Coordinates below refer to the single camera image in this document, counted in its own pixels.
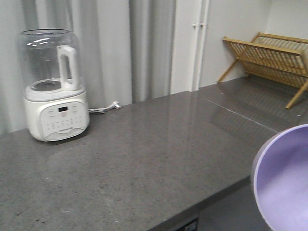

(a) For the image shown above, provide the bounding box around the purple plastic bowl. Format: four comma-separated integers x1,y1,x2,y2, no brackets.
250,124,308,231

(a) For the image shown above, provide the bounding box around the white blender with clear jar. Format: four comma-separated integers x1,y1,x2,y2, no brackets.
17,29,90,141

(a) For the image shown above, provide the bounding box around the white wall pipe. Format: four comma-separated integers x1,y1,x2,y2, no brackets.
191,0,210,91

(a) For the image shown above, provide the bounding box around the white blender power cord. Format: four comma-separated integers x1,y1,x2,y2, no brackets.
87,101,121,115

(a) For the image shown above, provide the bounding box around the white pleated curtain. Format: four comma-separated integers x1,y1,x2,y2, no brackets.
0,0,176,133

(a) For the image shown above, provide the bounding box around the wooden folding dish rack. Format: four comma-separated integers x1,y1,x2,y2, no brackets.
217,32,308,109

